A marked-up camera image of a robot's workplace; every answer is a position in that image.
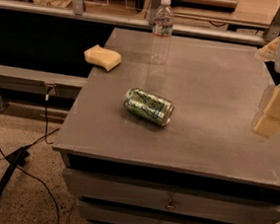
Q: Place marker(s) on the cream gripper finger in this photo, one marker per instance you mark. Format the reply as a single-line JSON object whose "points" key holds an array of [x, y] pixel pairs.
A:
{"points": [[268, 52], [268, 122]]}

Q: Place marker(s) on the green soda can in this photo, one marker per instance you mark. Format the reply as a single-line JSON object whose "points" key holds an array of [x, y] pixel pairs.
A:
{"points": [[149, 106]]}

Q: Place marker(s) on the grey drawer cabinet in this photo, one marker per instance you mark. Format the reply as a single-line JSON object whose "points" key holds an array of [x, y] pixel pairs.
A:
{"points": [[208, 145]]}

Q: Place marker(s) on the clear plastic water bottle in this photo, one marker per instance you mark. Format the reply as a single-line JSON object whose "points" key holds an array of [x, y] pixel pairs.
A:
{"points": [[162, 29]]}

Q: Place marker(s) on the yellow sponge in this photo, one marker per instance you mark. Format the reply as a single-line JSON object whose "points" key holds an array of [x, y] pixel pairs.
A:
{"points": [[105, 58]]}

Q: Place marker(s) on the black stand leg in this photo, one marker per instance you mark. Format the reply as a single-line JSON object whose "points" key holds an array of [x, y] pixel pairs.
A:
{"points": [[15, 159]]}

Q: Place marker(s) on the grey low shelf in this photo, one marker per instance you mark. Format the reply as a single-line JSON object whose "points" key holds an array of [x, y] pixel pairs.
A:
{"points": [[38, 82]]}

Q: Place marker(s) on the grey metal rail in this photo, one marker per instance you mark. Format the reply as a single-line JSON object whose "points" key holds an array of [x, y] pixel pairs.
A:
{"points": [[138, 24]]}

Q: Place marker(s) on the top drawer with handle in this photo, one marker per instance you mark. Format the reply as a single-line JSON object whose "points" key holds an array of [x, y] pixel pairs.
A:
{"points": [[184, 201]]}

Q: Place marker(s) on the drawer with handle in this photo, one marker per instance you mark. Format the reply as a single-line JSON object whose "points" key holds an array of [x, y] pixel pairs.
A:
{"points": [[111, 214], [184, 201]]}

